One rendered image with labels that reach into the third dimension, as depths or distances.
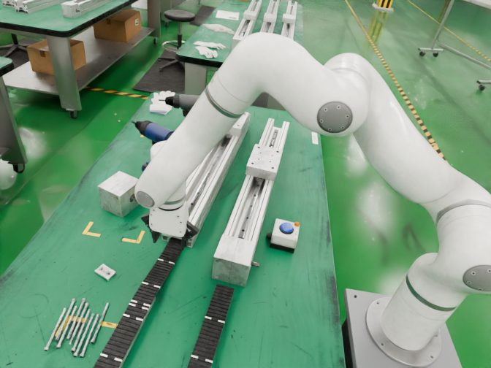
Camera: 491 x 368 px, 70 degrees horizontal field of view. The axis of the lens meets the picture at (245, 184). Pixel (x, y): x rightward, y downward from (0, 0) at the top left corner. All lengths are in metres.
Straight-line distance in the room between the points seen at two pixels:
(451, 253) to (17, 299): 1.00
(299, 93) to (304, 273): 0.66
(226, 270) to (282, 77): 0.58
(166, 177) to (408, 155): 0.46
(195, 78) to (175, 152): 2.02
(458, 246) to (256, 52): 0.49
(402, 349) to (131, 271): 0.74
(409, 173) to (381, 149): 0.06
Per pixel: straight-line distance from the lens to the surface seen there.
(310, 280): 1.09
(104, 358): 0.91
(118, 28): 4.66
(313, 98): 0.56
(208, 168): 1.35
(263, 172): 1.25
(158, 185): 0.76
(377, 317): 1.05
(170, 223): 0.95
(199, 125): 0.71
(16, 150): 2.74
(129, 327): 0.94
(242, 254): 0.98
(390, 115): 0.68
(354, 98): 0.55
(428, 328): 0.96
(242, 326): 0.97
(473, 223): 0.76
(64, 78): 3.29
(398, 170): 0.67
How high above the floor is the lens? 1.62
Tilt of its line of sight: 38 degrees down
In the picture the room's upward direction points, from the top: 9 degrees clockwise
